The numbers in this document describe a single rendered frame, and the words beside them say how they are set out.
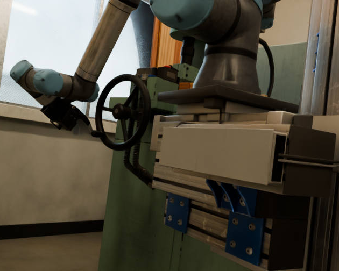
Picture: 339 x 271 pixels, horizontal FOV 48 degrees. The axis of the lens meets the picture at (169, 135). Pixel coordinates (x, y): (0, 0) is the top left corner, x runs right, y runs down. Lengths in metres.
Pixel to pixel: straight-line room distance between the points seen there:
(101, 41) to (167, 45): 2.10
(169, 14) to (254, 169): 0.37
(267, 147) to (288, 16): 3.81
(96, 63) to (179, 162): 0.66
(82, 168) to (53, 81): 1.78
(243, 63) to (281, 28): 3.44
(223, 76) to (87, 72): 0.55
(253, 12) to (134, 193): 0.97
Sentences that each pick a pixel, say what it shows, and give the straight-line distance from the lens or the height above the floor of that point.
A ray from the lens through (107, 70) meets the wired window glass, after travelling 3.12.
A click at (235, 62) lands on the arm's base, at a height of 0.89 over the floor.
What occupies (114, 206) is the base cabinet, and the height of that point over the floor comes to 0.42.
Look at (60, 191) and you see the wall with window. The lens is 2.85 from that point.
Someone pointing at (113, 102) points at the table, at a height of 0.88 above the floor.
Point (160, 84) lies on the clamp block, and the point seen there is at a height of 0.93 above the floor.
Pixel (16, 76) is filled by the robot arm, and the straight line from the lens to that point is 1.28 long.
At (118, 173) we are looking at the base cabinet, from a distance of 1.67.
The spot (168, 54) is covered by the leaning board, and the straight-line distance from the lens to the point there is 3.28.
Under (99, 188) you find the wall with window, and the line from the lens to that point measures 3.03.
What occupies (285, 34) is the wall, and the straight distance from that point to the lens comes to 4.20.
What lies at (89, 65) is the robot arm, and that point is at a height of 0.92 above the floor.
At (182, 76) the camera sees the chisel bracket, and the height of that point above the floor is 1.01.
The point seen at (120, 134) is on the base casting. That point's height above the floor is 0.74.
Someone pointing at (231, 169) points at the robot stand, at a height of 0.67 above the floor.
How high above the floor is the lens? 0.69
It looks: 2 degrees up
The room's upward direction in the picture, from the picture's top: 7 degrees clockwise
